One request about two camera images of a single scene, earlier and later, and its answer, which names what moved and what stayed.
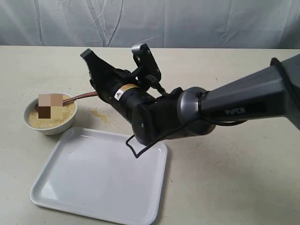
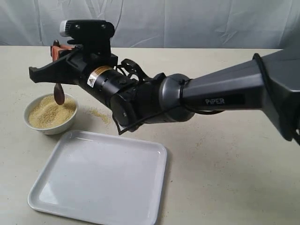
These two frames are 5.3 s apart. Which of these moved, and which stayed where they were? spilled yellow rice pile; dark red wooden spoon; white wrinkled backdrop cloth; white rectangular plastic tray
Moved: dark red wooden spoon
Stayed: spilled yellow rice pile; white rectangular plastic tray; white wrinkled backdrop cloth
